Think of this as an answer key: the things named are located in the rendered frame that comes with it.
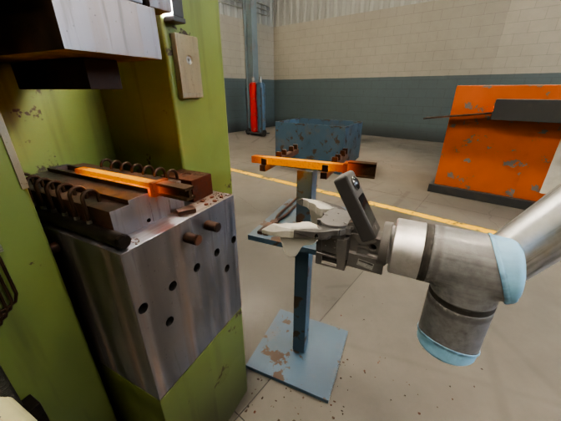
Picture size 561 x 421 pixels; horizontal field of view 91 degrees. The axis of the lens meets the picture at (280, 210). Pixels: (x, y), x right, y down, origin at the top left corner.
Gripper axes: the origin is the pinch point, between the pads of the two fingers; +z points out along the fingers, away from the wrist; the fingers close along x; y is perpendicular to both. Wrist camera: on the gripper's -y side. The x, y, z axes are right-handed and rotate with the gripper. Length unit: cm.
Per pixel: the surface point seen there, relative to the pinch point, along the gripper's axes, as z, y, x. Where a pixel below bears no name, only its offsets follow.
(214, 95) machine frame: 47, -19, 41
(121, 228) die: 32.9, 6.4, -10.9
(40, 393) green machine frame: 47, 44, -31
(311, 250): 4.2, 27.4, 31.5
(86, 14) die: 32.9, -32.7, -7.5
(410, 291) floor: -33, 100, 124
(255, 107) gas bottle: 407, 25, 656
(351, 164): -4.0, -0.2, 39.6
